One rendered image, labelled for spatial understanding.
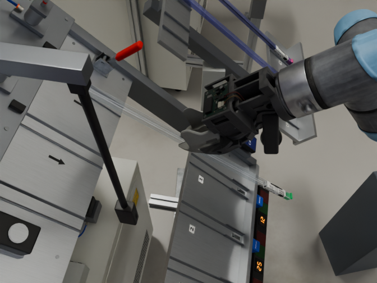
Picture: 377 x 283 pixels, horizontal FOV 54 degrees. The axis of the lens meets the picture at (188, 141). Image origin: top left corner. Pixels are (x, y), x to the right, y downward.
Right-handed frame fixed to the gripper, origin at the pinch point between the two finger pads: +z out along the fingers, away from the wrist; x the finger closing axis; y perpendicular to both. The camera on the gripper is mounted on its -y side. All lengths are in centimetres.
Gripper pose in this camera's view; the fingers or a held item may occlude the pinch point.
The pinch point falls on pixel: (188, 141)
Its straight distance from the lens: 65.5
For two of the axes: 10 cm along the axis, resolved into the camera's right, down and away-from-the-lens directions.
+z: -7.7, 2.8, 5.7
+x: -0.9, 8.3, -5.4
